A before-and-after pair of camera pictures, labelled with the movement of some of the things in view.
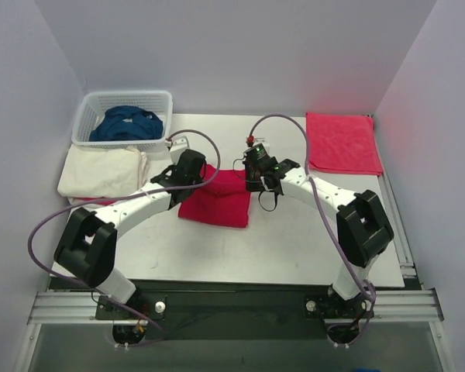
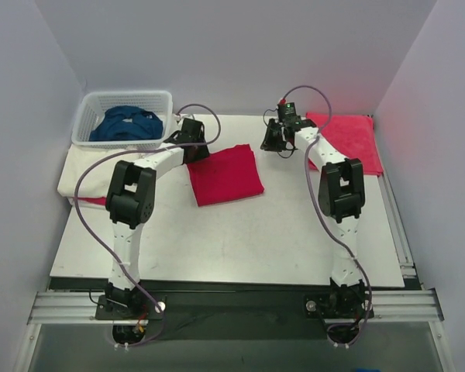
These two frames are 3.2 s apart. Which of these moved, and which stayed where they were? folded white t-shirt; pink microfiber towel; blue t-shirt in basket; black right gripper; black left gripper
Moved: black right gripper; black left gripper
Stayed: folded white t-shirt; blue t-shirt in basket; pink microfiber towel
